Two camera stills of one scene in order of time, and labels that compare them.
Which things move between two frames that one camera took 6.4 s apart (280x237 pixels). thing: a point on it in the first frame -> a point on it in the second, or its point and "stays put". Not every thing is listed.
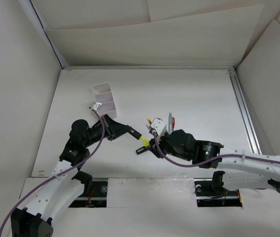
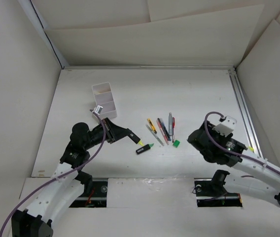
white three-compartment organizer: x=102 y=94 stays put
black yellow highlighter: x=136 y=134 -> x=140 y=142
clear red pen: x=173 y=123 stays put
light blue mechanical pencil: x=170 y=123 stays put
